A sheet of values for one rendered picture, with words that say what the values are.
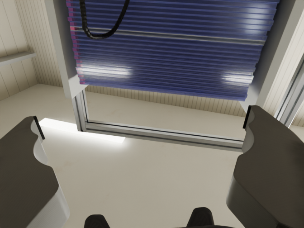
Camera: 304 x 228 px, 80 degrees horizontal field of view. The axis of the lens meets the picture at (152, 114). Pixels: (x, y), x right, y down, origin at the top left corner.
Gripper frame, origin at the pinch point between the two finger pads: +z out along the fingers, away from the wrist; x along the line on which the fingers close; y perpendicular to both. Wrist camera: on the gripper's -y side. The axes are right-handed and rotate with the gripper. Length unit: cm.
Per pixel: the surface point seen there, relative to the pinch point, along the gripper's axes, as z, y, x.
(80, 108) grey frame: 52, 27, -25
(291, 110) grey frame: 38, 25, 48
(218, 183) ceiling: 111, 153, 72
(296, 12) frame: 33.1, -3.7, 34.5
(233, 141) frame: 42, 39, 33
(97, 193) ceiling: 102, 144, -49
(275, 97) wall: 232, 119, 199
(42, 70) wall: 358, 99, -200
